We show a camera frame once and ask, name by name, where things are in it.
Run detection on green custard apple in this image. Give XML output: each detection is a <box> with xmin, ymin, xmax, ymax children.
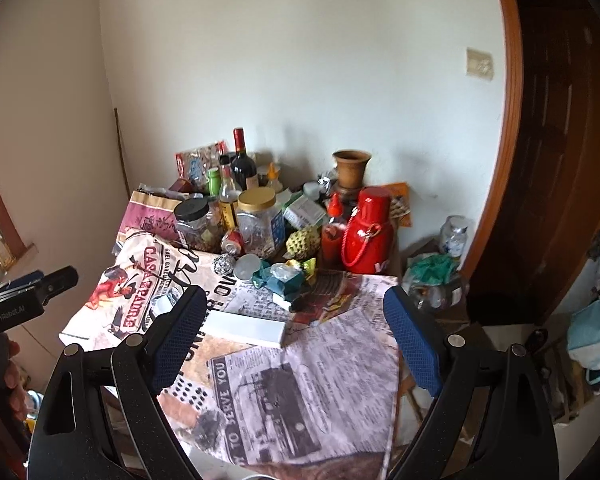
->
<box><xmin>286</xmin><ymin>225</ymin><xmax>323</xmax><ymax>261</ymax></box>

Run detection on brown clay vase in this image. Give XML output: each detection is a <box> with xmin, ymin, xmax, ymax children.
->
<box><xmin>332</xmin><ymin>149</ymin><xmax>372</xmax><ymax>201</ymax></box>

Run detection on low wooden side table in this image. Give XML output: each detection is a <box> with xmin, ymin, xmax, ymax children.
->
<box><xmin>400</xmin><ymin>240</ymin><xmax>483</xmax><ymax>346</ymax></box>

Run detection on red thermos jug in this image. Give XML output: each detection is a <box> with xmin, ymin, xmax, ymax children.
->
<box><xmin>341</xmin><ymin>186</ymin><xmax>397</xmax><ymax>276</ymax></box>

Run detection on red sauce bottle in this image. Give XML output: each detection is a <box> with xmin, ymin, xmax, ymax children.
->
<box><xmin>321</xmin><ymin>192</ymin><xmax>350</xmax><ymax>266</ymax></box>

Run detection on pile of clothes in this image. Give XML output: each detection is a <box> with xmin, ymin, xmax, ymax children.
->
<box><xmin>565</xmin><ymin>210</ymin><xmax>600</xmax><ymax>396</ymax></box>

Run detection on round white lid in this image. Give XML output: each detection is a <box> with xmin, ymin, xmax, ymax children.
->
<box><xmin>233</xmin><ymin>254</ymin><xmax>261</xmax><ymax>281</ymax></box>

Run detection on clear plastic container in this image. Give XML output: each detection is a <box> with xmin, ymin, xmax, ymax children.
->
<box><xmin>405</xmin><ymin>275</ymin><xmax>471</xmax><ymax>313</ymax></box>

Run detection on red white snack bag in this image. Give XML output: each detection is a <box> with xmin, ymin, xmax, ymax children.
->
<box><xmin>175</xmin><ymin>141</ymin><xmax>228</xmax><ymax>193</ymax></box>

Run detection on green plastic bag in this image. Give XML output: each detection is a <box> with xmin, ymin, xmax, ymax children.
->
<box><xmin>405</xmin><ymin>252</ymin><xmax>458</xmax><ymax>286</ymax></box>

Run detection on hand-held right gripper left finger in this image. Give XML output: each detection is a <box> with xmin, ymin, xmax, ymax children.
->
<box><xmin>27</xmin><ymin>285</ymin><xmax>208</xmax><ymax>480</ymax></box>

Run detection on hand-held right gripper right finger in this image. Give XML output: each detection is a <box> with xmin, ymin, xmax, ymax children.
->
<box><xmin>383</xmin><ymin>285</ymin><xmax>562</xmax><ymax>480</ymax></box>

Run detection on dark wooden door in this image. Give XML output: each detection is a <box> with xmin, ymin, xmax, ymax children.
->
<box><xmin>470</xmin><ymin>0</ymin><xmax>600</xmax><ymax>326</ymax></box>

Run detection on crumpled teal wrapper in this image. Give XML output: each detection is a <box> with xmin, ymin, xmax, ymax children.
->
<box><xmin>252</xmin><ymin>259</ymin><xmax>306</xmax><ymax>297</ymax></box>

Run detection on wooden window frame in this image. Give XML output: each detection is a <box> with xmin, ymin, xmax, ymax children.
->
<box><xmin>0</xmin><ymin>130</ymin><xmax>36</xmax><ymax>271</ymax></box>

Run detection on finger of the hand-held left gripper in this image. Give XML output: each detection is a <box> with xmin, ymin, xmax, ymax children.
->
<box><xmin>36</xmin><ymin>265</ymin><xmax>80</xmax><ymax>306</ymax></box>
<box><xmin>0</xmin><ymin>270</ymin><xmax>46</xmax><ymax>297</ymax></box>

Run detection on clear jar with black lid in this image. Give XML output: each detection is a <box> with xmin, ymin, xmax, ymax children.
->
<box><xmin>173</xmin><ymin>198</ymin><xmax>221</xmax><ymax>253</ymax></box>

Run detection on dark wine bottle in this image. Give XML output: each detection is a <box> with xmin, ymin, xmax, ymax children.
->
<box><xmin>230</xmin><ymin>127</ymin><xmax>260</xmax><ymax>192</ymax></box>

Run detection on beige wall switch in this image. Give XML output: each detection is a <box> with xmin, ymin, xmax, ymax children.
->
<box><xmin>466</xmin><ymin>47</ymin><xmax>495</xmax><ymax>80</ymax></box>

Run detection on thin wooden stick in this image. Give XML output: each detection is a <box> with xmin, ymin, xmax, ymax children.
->
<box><xmin>112</xmin><ymin>106</ymin><xmax>131</xmax><ymax>196</ymax></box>

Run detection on orange packet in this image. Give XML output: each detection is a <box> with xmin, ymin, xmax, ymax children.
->
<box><xmin>380</xmin><ymin>181</ymin><xmax>413</xmax><ymax>228</ymax></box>

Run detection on person's left hand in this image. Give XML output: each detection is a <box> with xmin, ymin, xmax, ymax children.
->
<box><xmin>2</xmin><ymin>339</ymin><xmax>29</xmax><ymax>420</ymax></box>

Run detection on blue carton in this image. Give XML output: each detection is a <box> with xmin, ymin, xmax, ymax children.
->
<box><xmin>270</xmin><ymin>207</ymin><xmax>287</xmax><ymax>248</ymax></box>

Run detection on clear jar with gold lid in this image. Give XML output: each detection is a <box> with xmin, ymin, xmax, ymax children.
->
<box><xmin>236</xmin><ymin>187</ymin><xmax>278</xmax><ymax>261</ymax></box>

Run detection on red soda can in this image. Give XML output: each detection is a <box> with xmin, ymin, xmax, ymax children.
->
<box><xmin>221</xmin><ymin>230</ymin><xmax>245</xmax><ymax>256</ymax></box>

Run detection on white green carton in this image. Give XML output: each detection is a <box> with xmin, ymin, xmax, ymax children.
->
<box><xmin>282</xmin><ymin>195</ymin><xmax>328</xmax><ymax>228</ymax></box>

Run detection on maroon beige paper bag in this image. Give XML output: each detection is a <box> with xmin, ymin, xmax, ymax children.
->
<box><xmin>115</xmin><ymin>189</ymin><xmax>191</xmax><ymax>248</ymax></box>

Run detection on foil ball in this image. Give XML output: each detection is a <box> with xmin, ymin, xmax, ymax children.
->
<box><xmin>212</xmin><ymin>253</ymin><xmax>237</xmax><ymax>277</ymax></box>

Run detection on glass bottle with yellow label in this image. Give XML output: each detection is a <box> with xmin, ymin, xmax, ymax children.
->
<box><xmin>218</xmin><ymin>164</ymin><xmax>242</xmax><ymax>231</ymax></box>

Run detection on long white box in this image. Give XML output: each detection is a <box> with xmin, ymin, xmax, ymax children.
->
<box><xmin>200</xmin><ymin>311</ymin><xmax>287</xmax><ymax>350</ymax></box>

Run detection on printed newspaper pattern tablecloth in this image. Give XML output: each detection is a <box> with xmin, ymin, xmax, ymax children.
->
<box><xmin>60</xmin><ymin>230</ymin><xmax>406</xmax><ymax>476</ymax></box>

